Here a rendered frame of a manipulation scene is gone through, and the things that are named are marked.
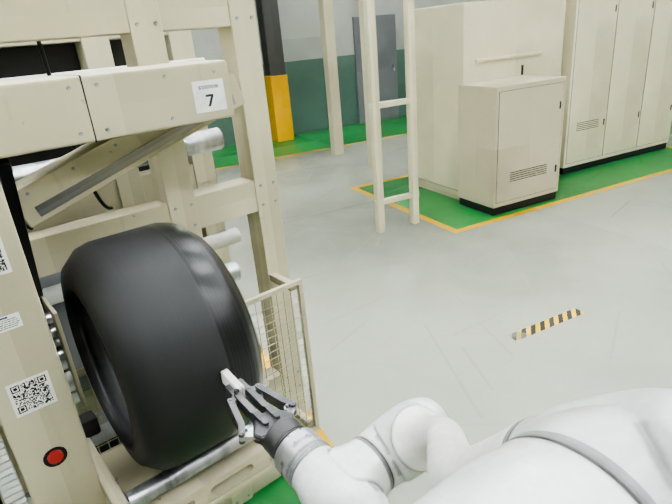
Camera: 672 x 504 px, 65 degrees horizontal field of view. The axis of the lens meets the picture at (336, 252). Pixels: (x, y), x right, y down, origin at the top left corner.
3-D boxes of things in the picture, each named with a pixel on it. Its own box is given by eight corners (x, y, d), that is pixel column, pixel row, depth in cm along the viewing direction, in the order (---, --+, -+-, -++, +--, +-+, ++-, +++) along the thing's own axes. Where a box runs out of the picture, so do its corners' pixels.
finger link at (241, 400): (272, 435, 97) (265, 439, 96) (239, 402, 104) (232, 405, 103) (271, 420, 95) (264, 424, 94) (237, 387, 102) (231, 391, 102)
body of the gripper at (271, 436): (311, 419, 93) (281, 390, 99) (271, 444, 88) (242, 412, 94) (311, 449, 97) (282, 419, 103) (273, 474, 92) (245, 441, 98)
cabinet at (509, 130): (493, 216, 529) (497, 87, 481) (457, 204, 575) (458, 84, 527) (558, 198, 564) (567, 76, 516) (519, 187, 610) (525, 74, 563)
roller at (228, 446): (118, 492, 116) (119, 500, 119) (127, 510, 114) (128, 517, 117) (253, 416, 136) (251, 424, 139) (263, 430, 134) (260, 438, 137)
